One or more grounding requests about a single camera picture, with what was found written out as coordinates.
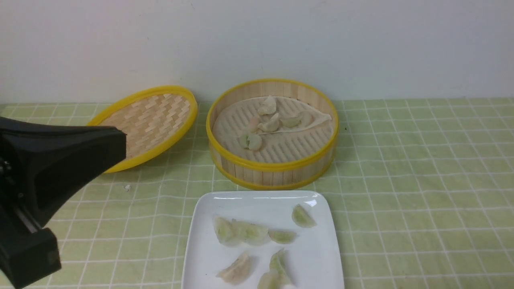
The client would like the pale dumpling steamer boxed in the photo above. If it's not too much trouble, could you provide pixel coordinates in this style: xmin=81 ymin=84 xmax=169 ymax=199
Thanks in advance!
xmin=257 ymin=96 xmax=277 ymax=116
xmin=257 ymin=113 xmax=280 ymax=133
xmin=216 ymin=251 xmax=252 ymax=285

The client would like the white square plate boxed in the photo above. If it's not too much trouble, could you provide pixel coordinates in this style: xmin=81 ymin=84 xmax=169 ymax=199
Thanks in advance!
xmin=182 ymin=190 xmax=345 ymax=289

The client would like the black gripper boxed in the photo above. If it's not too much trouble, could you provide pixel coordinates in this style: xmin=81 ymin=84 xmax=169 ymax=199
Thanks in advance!
xmin=0 ymin=117 xmax=126 ymax=289

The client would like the green dumpling plate top right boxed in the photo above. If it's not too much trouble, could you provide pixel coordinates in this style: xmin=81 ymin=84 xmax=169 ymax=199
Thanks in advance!
xmin=291 ymin=204 xmax=316 ymax=228

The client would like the pinkish dumpling steamer middle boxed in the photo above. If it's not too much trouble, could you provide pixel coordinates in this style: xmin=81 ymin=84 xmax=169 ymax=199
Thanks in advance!
xmin=247 ymin=116 xmax=261 ymax=133

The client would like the green dumpling plate bottom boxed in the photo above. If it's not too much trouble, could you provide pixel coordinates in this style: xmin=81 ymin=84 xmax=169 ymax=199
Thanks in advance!
xmin=269 ymin=248 xmax=293 ymax=285

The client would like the green checked tablecloth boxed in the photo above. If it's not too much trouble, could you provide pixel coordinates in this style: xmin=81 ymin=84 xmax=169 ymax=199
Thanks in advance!
xmin=0 ymin=98 xmax=514 ymax=289

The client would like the green dumpling steamer front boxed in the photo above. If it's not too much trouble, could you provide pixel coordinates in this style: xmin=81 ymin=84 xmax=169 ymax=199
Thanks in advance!
xmin=237 ymin=133 xmax=263 ymax=151

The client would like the green dumpling plate centre left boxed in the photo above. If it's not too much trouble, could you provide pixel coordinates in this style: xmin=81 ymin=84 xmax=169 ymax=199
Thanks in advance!
xmin=231 ymin=218 xmax=269 ymax=246

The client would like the small green dumpling plate centre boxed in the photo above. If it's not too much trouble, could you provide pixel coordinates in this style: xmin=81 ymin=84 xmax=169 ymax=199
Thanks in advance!
xmin=268 ymin=229 xmax=297 ymax=244

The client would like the green dumpling steamer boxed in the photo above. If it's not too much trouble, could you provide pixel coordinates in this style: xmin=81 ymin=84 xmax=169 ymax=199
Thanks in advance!
xmin=280 ymin=116 xmax=302 ymax=128
xmin=237 ymin=133 xmax=263 ymax=151
xmin=257 ymin=270 xmax=293 ymax=289

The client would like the yellow rimmed bamboo steamer basket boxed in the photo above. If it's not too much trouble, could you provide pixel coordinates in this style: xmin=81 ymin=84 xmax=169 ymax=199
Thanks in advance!
xmin=206 ymin=78 xmax=339 ymax=190

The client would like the yellow rimmed bamboo steamer lid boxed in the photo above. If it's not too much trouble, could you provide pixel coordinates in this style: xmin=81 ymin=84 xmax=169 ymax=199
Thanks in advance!
xmin=88 ymin=85 xmax=198 ymax=173

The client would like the green dumpling plate far left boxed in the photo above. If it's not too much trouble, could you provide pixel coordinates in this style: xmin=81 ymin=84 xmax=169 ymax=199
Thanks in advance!
xmin=213 ymin=216 xmax=238 ymax=246

